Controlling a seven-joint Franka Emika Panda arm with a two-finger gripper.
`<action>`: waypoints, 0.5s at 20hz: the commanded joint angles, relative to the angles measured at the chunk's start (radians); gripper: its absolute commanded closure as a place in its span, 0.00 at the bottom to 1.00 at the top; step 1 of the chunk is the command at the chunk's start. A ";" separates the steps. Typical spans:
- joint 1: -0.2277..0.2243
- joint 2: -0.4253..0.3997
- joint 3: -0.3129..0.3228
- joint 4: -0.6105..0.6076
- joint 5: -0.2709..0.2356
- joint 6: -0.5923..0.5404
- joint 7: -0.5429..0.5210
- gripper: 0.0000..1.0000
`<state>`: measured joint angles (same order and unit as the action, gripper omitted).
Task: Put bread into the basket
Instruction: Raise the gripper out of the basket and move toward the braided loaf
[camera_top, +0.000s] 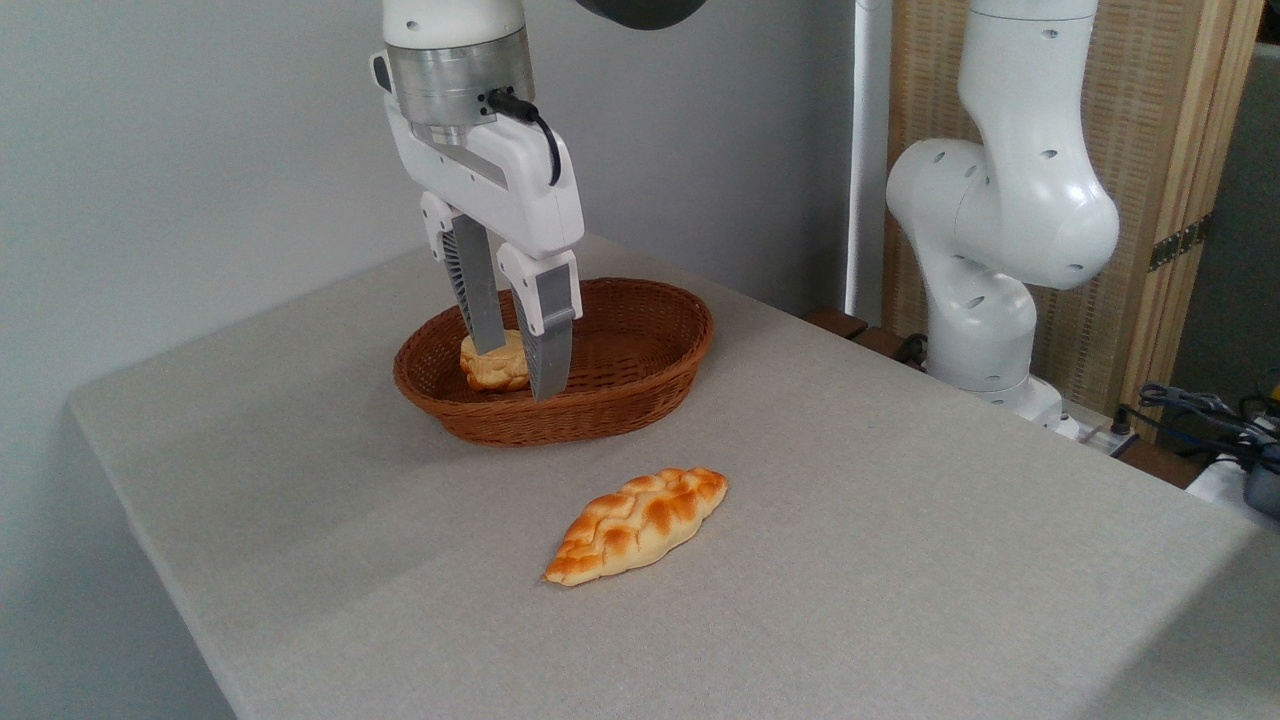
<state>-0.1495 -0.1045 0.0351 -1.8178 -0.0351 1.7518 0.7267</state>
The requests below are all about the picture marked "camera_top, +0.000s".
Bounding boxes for white vertical pole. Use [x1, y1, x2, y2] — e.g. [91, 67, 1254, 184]
[845, 0, 894, 326]

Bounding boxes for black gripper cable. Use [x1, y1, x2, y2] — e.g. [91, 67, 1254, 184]
[487, 90, 563, 188]

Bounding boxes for long braided bread loaf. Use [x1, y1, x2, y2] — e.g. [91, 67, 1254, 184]
[543, 467, 729, 587]

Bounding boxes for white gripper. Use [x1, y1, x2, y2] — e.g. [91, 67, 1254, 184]
[385, 95, 586, 403]

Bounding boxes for dark grey device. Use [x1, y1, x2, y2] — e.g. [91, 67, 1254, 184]
[1243, 465, 1280, 519]

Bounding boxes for dark brown wooden block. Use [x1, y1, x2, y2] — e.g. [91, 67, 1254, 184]
[805, 308, 869, 341]
[850, 325, 909, 363]

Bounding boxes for brass screen hinge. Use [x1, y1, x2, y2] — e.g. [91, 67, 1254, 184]
[1148, 213, 1213, 273]

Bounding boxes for woven wooden folding screen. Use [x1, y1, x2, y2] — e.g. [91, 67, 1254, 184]
[880, 0, 1266, 441]

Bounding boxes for small round bread roll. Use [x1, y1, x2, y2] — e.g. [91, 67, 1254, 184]
[459, 329, 531, 393]

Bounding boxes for brown oval wicker basket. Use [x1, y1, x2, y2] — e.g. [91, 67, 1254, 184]
[393, 277, 715, 447]

